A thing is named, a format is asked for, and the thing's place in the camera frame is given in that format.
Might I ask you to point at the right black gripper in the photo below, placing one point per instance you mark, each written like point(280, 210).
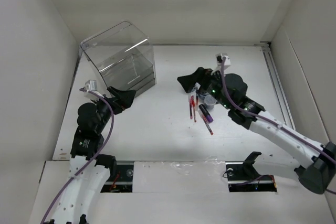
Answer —
point(201, 76)

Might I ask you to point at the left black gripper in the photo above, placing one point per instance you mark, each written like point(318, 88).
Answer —
point(123, 99)

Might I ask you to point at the small dark glitter jar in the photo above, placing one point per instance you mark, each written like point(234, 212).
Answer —
point(209, 102)

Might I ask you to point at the clear acrylic drawer organizer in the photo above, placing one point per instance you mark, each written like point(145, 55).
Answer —
point(122, 56)

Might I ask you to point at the blue slime jar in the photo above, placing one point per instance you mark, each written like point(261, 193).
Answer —
point(201, 95)

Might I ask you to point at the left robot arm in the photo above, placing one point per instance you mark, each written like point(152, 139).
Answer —
point(89, 168)

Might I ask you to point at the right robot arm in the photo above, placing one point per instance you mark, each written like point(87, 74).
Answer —
point(312, 164)

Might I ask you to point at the red pen middle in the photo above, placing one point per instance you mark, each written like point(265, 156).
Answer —
point(193, 107)

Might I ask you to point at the purple highlighter marker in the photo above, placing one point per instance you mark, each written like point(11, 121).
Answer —
point(206, 113)

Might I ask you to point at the red pen lower right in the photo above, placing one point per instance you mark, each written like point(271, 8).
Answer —
point(207, 124)

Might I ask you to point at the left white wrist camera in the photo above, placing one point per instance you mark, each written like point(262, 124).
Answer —
point(90, 86)

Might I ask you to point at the aluminium rail right side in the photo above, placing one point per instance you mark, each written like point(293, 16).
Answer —
point(279, 91)

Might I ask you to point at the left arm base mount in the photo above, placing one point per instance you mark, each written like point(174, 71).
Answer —
point(122, 180)

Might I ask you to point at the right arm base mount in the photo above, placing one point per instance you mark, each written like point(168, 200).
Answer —
point(242, 177)

